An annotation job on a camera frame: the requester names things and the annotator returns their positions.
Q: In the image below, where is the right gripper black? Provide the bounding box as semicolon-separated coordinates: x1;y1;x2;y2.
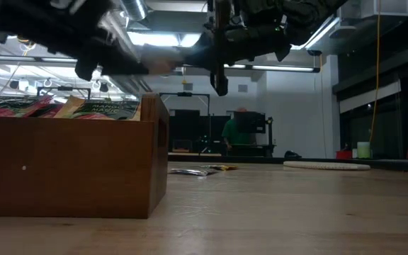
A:
182;0;293;97

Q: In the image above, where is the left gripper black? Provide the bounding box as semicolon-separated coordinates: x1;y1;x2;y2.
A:
46;28;152;82

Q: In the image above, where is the silver tea packet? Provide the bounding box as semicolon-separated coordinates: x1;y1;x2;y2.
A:
142;48;183;75
169;167;220;177

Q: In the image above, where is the wooden tea organizer box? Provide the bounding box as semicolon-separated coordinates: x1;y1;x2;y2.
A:
0;92;170;219

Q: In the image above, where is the long ceiling light bar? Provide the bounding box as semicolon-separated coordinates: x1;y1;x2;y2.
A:
223;62;321;74

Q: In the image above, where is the black monitor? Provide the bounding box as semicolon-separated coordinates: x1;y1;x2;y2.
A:
234;111;267;135

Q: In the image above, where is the person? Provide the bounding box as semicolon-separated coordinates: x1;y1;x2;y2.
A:
221;107;258;156

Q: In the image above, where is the black low table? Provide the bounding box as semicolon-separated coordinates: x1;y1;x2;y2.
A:
230;143;276;159

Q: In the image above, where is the round woven white mat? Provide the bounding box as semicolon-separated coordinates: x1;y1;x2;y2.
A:
283;161;371;171

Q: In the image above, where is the pale green cup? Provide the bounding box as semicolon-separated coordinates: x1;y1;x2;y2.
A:
356;141;371;159

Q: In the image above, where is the silver round air duct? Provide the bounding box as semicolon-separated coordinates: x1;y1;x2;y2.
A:
120;0;148;21

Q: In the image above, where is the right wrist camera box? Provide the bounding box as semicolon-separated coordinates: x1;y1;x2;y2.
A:
231;0;287;29

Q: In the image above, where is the black camera stand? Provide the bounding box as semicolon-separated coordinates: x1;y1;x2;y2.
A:
266;116;276;146

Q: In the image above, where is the hanging cord reel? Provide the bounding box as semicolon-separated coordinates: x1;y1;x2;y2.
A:
16;34;38;47

